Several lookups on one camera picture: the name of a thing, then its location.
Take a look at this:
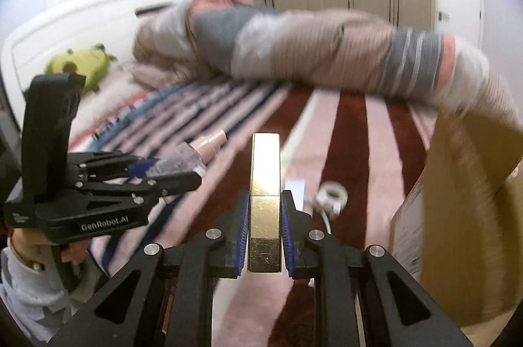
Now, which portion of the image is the clear glass perfume bottle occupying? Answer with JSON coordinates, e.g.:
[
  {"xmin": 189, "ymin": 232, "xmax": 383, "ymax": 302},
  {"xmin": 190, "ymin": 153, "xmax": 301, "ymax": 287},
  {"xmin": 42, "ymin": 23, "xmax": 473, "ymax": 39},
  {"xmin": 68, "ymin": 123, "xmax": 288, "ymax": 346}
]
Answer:
[{"xmin": 143, "ymin": 130, "xmax": 227, "ymax": 182}]

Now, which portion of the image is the tape roll with white dispenser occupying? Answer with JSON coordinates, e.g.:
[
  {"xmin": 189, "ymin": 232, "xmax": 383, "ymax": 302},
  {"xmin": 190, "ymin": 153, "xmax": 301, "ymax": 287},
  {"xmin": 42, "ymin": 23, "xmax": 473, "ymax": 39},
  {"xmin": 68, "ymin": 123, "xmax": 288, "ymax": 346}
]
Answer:
[{"xmin": 313, "ymin": 182, "xmax": 348, "ymax": 218}]

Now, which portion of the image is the white bed headboard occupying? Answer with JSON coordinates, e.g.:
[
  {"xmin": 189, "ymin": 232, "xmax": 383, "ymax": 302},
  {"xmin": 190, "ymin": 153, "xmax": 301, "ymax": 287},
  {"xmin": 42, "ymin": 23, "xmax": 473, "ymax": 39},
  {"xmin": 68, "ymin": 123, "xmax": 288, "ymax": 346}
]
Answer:
[{"xmin": 1, "ymin": 0, "xmax": 181, "ymax": 126}]

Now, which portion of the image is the striped bed blanket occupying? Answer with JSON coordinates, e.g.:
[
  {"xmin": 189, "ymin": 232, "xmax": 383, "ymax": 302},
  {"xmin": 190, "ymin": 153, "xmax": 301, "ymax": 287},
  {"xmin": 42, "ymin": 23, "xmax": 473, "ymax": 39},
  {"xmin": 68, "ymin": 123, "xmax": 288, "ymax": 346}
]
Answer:
[{"xmin": 69, "ymin": 78, "xmax": 443, "ymax": 347}]

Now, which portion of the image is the green avocado plush toy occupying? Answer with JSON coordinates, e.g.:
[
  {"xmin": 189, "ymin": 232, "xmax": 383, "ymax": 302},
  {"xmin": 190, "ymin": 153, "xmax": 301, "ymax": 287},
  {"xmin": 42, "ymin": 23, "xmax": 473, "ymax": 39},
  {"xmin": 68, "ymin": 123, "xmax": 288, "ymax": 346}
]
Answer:
[{"xmin": 43, "ymin": 44, "xmax": 117, "ymax": 95}]

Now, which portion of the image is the grey left sleeve forearm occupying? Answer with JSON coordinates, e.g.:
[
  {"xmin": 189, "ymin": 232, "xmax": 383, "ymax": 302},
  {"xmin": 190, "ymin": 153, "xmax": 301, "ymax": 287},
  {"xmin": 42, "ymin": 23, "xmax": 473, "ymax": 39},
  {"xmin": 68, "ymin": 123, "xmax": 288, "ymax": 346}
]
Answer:
[{"xmin": 1, "ymin": 246, "xmax": 106, "ymax": 346}]

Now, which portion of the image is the rolled striped duvet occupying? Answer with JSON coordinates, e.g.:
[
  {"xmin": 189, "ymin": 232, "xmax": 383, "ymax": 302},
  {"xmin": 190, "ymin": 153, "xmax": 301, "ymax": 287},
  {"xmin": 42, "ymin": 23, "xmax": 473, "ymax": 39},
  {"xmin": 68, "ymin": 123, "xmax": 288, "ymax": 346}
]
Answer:
[{"xmin": 132, "ymin": 0, "xmax": 520, "ymax": 127}]

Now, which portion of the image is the white charger with cable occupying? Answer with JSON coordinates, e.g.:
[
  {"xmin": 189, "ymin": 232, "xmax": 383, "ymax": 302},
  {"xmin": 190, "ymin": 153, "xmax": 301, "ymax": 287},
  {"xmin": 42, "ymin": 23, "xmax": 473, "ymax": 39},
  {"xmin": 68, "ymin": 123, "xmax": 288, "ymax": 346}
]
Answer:
[{"xmin": 284, "ymin": 179, "xmax": 332, "ymax": 234}]

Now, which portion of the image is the brown cardboard box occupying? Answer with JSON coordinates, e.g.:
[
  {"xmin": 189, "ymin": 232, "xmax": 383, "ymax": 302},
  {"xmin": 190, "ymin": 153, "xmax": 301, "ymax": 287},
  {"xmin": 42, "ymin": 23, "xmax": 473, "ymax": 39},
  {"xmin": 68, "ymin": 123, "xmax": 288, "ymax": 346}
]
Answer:
[{"xmin": 390, "ymin": 112, "xmax": 522, "ymax": 346}]

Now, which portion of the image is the pink pillow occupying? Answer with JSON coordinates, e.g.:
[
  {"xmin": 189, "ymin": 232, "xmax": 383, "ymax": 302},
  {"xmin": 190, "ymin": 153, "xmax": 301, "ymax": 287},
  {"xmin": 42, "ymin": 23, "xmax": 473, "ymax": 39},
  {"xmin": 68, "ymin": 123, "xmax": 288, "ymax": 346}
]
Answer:
[{"xmin": 69, "ymin": 58, "xmax": 166, "ymax": 148}]

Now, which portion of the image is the person's left hand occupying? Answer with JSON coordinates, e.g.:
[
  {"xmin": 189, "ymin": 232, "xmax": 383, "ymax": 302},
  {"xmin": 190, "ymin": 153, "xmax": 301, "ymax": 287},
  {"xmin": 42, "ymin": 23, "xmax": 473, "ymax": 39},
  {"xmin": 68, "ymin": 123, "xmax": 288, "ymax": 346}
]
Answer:
[{"xmin": 9, "ymin": 228, "xmax": 90, "ymax": 292}]

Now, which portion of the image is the gold rectangular bar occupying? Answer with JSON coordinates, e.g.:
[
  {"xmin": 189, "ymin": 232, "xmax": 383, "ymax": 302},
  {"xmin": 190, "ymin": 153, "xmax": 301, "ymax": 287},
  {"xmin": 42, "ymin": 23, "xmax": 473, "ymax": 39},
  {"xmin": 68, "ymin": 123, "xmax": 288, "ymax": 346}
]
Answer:
[{"xmin": 247, "ymin": 133, "xmax": 281, "ymax": 272}]

